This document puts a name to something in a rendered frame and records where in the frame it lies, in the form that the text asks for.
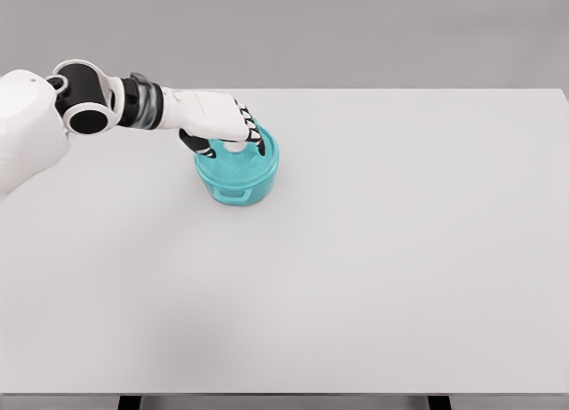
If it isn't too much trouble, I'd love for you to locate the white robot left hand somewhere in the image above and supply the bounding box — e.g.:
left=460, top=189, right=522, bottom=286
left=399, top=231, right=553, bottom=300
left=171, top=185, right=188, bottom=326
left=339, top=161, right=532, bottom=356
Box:
left=178, top=91, right=268, bottom=158

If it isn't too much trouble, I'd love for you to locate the teal pot lid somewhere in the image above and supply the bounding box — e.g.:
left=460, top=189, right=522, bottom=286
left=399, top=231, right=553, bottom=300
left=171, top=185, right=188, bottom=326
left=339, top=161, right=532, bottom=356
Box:
left=196, top=124, right=279, bottom=188

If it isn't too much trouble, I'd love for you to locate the teal pot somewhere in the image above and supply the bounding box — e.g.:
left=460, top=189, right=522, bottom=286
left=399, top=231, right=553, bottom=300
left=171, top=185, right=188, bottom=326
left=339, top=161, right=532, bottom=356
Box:
left=196, top=133, right=281, bottom=206

